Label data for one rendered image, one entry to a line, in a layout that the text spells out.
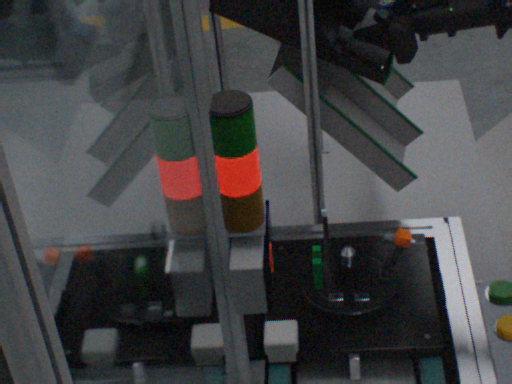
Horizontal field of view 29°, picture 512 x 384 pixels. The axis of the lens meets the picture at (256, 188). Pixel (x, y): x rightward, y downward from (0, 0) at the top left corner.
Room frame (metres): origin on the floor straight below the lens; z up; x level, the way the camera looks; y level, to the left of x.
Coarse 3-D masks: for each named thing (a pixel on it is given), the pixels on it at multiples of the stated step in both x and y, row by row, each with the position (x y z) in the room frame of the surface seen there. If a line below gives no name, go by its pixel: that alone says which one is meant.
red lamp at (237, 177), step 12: (216, 156) 0.85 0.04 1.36; (252, 156) 0.84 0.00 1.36; (228, 168) 0.84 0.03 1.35; (240, 168) 0.84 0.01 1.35; (252, 168) 0.84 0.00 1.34; (228, 180) 0.84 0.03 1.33; (240, 180) 0.83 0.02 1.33; (252, 180) 0.84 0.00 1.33; (228, 192) 0.84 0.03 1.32; (240, 192) 0.83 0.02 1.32; (252, 192) 0.84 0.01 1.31
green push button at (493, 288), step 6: (492, 282) 1.02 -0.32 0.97; (498, 282) 1.02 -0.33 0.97; (504, 282) 1.01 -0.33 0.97; (510, 282) 1.01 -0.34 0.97; (492, 288) 1.00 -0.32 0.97; (498, 288) 1.00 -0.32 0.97; (504, 288) 1.00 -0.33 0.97; (510, 288) 1.00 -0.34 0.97; (492, 294) 0.99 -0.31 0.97; (498, 294) 0.99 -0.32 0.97; (504, 294) 0.99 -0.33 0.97; (510, 294) 0.99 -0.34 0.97; (498, 300) 0.98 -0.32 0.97; (504, 300) 0.98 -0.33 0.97; (510, 300) 0.98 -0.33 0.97
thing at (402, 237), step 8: (400, 232) 1.03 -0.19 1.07; (408, 232) 1.03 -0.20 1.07; (384, 240) 1.03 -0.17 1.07; (392, 240) 1.03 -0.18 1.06; (400, 240) 1.02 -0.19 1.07; (408, 240) 1.02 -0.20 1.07; (392, 248) 1.03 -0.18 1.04; (400, 248) 1.02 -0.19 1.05; (392, 256) 1.02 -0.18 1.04; (384, 264) 1.03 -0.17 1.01; (392, 264) 1.02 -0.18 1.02; (384, 272) 1.03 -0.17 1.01
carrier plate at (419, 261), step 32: (288, 256) 1.13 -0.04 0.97; (384, 256) 1.10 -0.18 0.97; (416, 256) 1.09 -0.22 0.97; (288, 288) 1.05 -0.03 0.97; (416, 288) 1.02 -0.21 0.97; (320, 320) 0.98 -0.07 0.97; (384, 320) 0.97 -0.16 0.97; (416, 320) 0.96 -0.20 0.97; (320, 352) 0.92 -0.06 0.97; (352, 352) 0.92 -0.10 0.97; (384, 352) 0.91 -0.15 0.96; (416, 352) 0.91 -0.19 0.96
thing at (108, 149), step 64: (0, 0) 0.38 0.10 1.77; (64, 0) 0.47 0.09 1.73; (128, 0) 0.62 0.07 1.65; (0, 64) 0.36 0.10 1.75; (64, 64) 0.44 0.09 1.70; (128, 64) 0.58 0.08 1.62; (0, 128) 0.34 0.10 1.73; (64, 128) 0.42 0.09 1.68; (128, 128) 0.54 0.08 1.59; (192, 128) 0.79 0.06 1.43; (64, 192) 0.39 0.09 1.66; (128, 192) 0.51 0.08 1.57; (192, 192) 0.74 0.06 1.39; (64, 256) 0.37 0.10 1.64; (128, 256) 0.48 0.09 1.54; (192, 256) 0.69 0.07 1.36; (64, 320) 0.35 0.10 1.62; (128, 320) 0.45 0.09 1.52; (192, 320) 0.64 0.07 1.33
